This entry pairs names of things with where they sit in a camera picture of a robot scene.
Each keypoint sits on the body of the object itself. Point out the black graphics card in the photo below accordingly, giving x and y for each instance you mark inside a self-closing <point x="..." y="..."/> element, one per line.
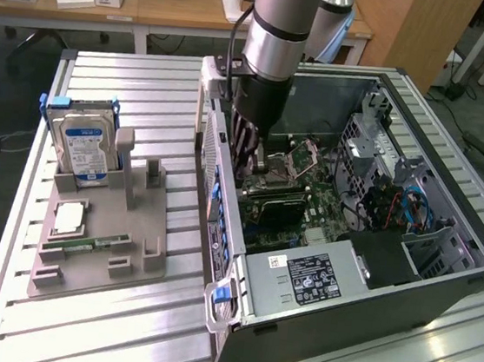
<point x="282" y="214"/>

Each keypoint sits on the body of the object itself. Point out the blue case release latch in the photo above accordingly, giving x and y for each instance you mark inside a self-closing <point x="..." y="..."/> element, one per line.
<point x="220" y="295"/>

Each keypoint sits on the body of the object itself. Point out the open black PC case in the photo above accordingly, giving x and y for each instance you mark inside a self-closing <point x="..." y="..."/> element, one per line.
<point x="338" y="332"/>

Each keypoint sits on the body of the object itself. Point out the black RAM slot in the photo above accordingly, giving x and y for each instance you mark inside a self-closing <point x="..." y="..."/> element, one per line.
<point x="285" y="185"/>

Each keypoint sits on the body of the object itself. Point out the white wrist camera with mount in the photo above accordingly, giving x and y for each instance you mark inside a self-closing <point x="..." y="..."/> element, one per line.
<point x="233" y="88"/>

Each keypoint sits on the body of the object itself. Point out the green motherboard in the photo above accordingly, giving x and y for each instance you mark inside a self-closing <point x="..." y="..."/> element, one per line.
<point x="322" y="207"/>

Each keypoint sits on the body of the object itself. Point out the green RAM stick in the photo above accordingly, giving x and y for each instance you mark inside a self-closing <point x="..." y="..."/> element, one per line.
<point x="97" y="243"/>

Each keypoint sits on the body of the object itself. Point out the silver CPU chip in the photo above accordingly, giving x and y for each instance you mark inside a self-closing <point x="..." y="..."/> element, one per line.
<point x="69" y="216"/>

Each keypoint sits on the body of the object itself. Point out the low metal disk bay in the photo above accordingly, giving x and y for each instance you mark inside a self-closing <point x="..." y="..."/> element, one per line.
<point x="434" y="255"/>

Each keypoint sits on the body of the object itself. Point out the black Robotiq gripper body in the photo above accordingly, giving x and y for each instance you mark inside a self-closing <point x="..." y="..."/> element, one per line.
<point x="264" y="100"/>

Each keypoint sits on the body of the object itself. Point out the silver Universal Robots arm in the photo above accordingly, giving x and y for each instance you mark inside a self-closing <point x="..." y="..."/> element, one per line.
<point x="282" y="19"/>

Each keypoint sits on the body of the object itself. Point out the wooden cabinet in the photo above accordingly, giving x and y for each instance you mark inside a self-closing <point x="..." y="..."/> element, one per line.
<point x="416" y="35"/>

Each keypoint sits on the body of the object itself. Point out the black chair base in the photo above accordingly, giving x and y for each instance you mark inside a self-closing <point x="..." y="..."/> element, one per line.
<point x="21" y="49"/>

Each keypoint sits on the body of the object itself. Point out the hard disk in blue caddy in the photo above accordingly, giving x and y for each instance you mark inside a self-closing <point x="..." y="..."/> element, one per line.
<point x="80" y="145"/>

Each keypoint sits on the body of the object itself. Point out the wooden desk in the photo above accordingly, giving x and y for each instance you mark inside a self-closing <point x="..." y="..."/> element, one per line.
<point x="125" y="12"/>

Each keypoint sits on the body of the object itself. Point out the open socket cover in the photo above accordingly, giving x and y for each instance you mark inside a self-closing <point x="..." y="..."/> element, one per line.
<point x="303" y="157"/>

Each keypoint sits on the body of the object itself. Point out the grey parts rack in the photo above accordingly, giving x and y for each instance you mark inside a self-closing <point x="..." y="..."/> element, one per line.
<point x="102" y="217"/>

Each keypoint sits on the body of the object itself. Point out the installed black RAM stick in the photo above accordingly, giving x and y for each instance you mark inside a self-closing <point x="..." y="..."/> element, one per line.
<point x="280" y="194"/>

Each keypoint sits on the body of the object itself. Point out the white paper stack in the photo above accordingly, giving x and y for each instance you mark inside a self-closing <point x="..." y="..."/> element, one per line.
<point x="231" y="9"/>

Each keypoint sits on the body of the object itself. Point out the CPU socket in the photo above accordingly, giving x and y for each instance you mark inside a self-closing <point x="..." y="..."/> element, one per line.
<point x="280" y="172"/>

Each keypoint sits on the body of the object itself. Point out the grey power supply unit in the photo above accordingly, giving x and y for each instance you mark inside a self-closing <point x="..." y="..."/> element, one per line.
<point x="264" y="288"/>

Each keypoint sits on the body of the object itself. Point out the blue slot retention clip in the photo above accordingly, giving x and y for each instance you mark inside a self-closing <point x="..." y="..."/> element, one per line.
<point x="222" y="237"/>
<point x="220" y="215"/>
<point x="216" y="182"/>
<point x="225" y="254"/>

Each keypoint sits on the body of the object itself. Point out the tall metal disk bay cage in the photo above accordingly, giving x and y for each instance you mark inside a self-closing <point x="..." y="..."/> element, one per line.
<point x="367" y="160"/>

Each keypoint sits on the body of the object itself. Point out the black power adapter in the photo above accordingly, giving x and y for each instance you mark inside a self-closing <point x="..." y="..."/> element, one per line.
<point x="454" y="92"/>

